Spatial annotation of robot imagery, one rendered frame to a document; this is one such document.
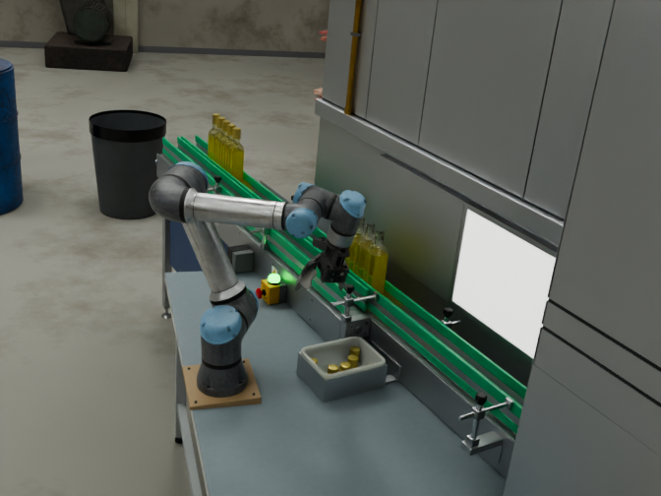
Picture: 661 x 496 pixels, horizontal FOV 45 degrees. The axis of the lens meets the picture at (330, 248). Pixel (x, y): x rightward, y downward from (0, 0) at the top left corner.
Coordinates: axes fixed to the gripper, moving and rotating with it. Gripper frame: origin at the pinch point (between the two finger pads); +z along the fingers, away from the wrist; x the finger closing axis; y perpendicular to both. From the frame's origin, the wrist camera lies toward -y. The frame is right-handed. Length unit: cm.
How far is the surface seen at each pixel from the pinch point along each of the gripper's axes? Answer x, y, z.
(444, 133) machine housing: 38, -24, -43
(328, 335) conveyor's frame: 14.9, -8.4, 27.7
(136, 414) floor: -26, -64, 129
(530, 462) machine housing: 18, 81, -20
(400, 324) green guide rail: 27.8, 8.2, 7.3
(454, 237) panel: 40.5, -0.9, -20.2
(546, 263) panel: 45, 33, -38
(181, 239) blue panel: 1, -138, 89
